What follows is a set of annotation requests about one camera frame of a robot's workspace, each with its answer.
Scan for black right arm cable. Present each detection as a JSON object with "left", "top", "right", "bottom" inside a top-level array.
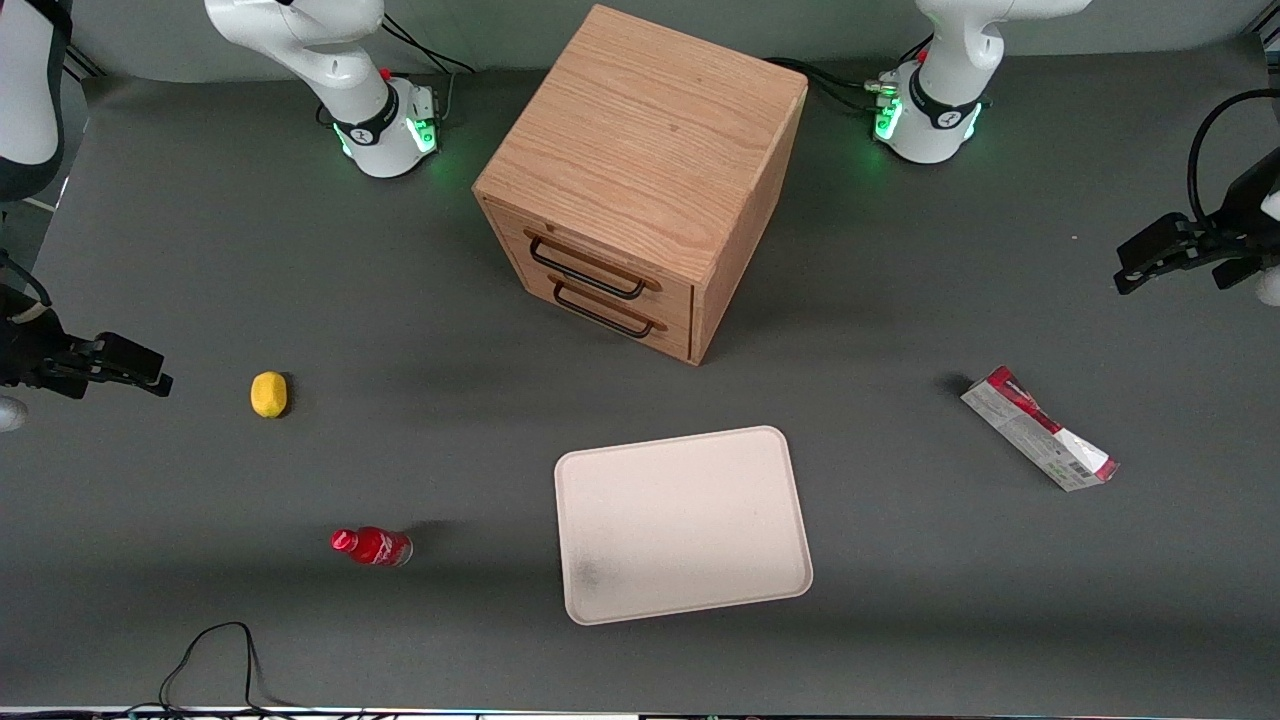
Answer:
[{"left": 0, "top": 250, "right": 51, "bottom": 306}]

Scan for wooden drawer with black handle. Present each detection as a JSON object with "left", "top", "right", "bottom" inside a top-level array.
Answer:
[
  {"left": 485, "top": 198, "right": 696, "bottom": 321},
  {"left": 510, "top": 250, "right": 694, "bottom": 363}
]

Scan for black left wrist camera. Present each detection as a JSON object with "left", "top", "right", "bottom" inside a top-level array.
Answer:
[{"left": 1212, "top": 255, "right": 1263, "bottom": 292}]

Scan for yellow lemon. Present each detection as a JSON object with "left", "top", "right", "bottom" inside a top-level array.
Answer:
[{"left": 250, "top": 371, "right": 289, "bottom": 419}]

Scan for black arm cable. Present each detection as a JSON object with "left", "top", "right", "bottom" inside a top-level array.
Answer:
[
  {"left": 0, "top": 250, "right": 51, "bottom": 306},
  {"left": 1187, "top": 88, "right": 1280, "bottom": 226}
]

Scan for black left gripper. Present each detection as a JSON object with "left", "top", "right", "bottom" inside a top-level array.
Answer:
[{"left": 1115, "top": 148, "right": 1280, "bottom": 296}]

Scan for black looped floor cable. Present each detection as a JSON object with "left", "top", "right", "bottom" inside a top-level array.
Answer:
[{"left": 158, "top": 621, "right": 301, "bottom": 717}]

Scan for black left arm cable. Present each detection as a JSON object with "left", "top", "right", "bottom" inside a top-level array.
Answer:
[{"left": 1187, "top": 88, "right": 1280, "bottom": 226}]

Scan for red cookie box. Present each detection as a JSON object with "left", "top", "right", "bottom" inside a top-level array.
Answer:
[{"left": 960, "top": 365, "right": 1120, "bottom": 493}]

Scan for black base cables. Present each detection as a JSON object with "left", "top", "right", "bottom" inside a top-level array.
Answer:
[
  {"left": 380, "top": 15, "right": 476, "bottom": 126},
  {"left": 765, "top": 35, "right": 936, "bottom": 113}
]

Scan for red drink bottle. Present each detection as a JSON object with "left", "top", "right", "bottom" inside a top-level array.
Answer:
[{"left": 330, "top": 526, "right": 414, "bottom": 569}]

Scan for wooden drawer cabinet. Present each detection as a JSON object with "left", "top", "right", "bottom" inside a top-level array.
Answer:
[{"left": 472, "top": 3, "right": 809, "bottom": 367}]

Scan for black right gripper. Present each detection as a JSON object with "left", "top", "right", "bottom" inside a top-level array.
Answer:
[{"left": 0, "top": 285, "right": 174, "bottom": 399}]

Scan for beige plastic tray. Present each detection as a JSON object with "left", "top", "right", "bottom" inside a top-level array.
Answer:
[{"left": 553, "top": 425, "right": 815, "bottom": 627}]

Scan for black left base cables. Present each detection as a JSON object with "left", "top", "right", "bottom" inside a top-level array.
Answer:
[{"left": 765, "top": 35, "right": 936, "bottom": 113}]

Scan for black right base cables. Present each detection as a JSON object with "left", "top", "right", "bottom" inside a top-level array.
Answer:
[{"left": 380, "top": 15, "right": 476, "bottom": 126}]

